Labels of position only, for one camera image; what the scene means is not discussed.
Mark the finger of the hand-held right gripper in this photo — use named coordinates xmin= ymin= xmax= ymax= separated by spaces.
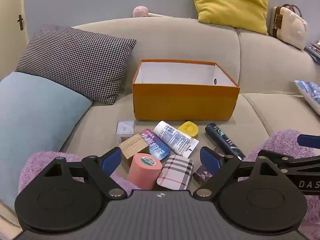
xmin=297 ymin=134 xmax=320 ymax=147
xmin=258 ymin=149 xmax=320 ymax=175

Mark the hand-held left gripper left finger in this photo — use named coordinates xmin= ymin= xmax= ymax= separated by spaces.
xmin=41 ymin=147 xmax=127 ymax=199

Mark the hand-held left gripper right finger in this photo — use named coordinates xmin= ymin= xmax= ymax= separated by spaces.
xmin=194 ymin=147 xmax=285 ymax=200

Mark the dark picture card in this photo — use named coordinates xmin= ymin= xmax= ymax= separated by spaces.
xmin=192 ymin=164 xmax=213 ymax=184

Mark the brown cardboard small box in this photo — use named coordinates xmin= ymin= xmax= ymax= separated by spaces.
xmin=118 ymin=133 xmax=150 ymax=167

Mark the clear plastic box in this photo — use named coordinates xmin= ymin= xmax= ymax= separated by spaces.
xmin=115 ymin=120 xmax=135 ymax=143

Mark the plaid case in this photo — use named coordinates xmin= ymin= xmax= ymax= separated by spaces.
xmin=156 ymin=154 xmax=195 ymax=190

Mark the orange cardboard box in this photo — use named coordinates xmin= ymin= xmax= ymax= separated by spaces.
xmin=132 ymin=59 xmax=240 ymax=122

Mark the purple fluffy blanket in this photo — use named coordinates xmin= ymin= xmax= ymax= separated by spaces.
xmin=19 ymin=129 xmax=320 ymax=240

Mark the dark tube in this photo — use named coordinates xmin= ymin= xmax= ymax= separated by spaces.
xmin=205 ymin=123 xmax=246 ymax=160

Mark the pink cylinder roll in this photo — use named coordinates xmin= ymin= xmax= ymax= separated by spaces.
xmin=127 ymin=153 xmax=163 ymax=190

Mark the yellow round container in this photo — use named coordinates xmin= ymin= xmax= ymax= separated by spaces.
xmin=178 ymin=121 xmax=199 ymax=138

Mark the white tube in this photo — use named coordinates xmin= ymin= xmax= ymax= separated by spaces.
xmin=153 ymin=120 xmax=200 ymax=158

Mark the purple blue packet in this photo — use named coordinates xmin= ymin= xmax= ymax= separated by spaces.
xmin=138 ymin=128 xmax=172 ymax=162

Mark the white blue patterned pillow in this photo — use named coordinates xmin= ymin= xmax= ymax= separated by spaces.
xmin=294 ymin=80 xmax=320 ymax=117

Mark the light blue pillow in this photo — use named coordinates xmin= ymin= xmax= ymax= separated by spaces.
xmin=0 ymin=71 xmax=94 ymax=212

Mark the stack of magazines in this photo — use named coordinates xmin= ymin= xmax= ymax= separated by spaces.
xmin=304 ymin=40 xmax=320 ymax=63

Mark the black white houndstooth pillow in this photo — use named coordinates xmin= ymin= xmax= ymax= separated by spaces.
xmin=15 ymin=25 xmax=137 ymax=105

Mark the beige fabric sofa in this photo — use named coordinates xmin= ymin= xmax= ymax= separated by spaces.
xmin=0 ymin=17 xmax=320 ymax=240

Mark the pink massage hammer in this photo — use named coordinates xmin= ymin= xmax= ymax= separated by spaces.
xmin=132 ymin=6 xmax=190 ymax=19

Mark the yellow pillow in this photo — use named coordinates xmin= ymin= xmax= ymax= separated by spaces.
xmin=191 ymin=0 xmax=269 ymax=35

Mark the cream handbag with brown handles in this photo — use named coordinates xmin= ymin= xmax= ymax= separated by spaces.
xmin=268 ymin=4 xmax=308 ymax=50

